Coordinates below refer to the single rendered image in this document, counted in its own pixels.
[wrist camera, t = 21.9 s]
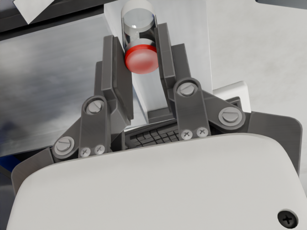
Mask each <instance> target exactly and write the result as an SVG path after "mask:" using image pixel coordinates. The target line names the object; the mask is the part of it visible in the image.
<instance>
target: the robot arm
mask: <svg viewBox="0 0 307 230"><path fill-rule="evenodd" d="M154 33H155V41H156V49H157V57H158V65H159V75H160V81H161V84H162V87H163V91H164V95H165V98H166V102H167V105H168V108H169V112H170V113H171V112H172V114H173V117H174V118H175V119H177V124H178V131H179V139H180V141H174V142H169V143H163V144H157V145H152V146H144V147H139V148H133V149H128V150H125V133H124V129H125V128H126V127H127V126H129V125H131V120H133V119H134V115H133V93H132V72H131V71H129V70H128V69H127V68H126V65H125V63H124V50H123V48H122V46H121V43H120V41H119V38H118V37H115V36H114V35H109V36H105V37H104V38H103V57H102V61H99V62H96V65H95V85H94V96H91V97H89V98H88V99H87V100H86V101H85V102H84V103H83V105H82V109H81V117H80V118H79V119H78V120H77V121H75V122H74V123H73V124H72V125H71V126H70V127H69V128H68V129H67V130H66V131H65V132H64V133H63V134H62V135H61V136H60V137H59V138H58V139H57V140H56V142H55V143H54V145H53V147H52V148H50V147H48V148H46V149H44V150H42V151H41V152H39V153H37V154H35V155H33V156H32V157H30V158H28V159H26V160H24V161H22V162H21V163H19V164H18V165H16V166H15V167H14V169H13V170H12V173H11V180H12V185H13V190H14V195H15V201H14V203H13V206H12V210H11V214H10V217H9V221H8V225H7V228H6V230H307V198H306V195H305V192H304V190H303V187H302V185H301V182H300V180H299V174H300V162H301V150H302V132H303V128H302V124H301V123H300V121H298V120H297V119H295V118H292V117H289V116H283V115H275V114H268V113H262V112H255V111H251V113H249V112H243V110H242V109H240V108H239V107H237V106H235V105H233V104H231V103H229V102H227V101H225V100H223V99H221V98H219V97H217V96H214V95H212V94H211V93H209V92H206V91H204V90H202V89H201V84H200V82H199V81H198V80H197V79H195V78H192V77H191V72H190V67H189V63H188V58H187V54H186V49H185V44H184V43H182V44H178V45H173V46H172V45H171V41H170V36H169V30H168V26H167V23H162V24H158V25H157V27H156V28H154Z"/></svg>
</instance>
